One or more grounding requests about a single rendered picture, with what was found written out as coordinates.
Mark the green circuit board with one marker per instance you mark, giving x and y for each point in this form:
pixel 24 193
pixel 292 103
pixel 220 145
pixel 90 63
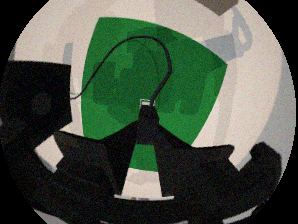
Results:
pixel 132 71

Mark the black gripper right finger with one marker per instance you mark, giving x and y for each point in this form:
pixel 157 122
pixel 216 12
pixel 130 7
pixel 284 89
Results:
pixel 176 159

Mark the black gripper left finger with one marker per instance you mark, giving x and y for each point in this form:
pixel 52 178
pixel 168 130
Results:
pixel 113 153

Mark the black cable with plug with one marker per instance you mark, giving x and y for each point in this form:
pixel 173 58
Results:
pixel 148 119

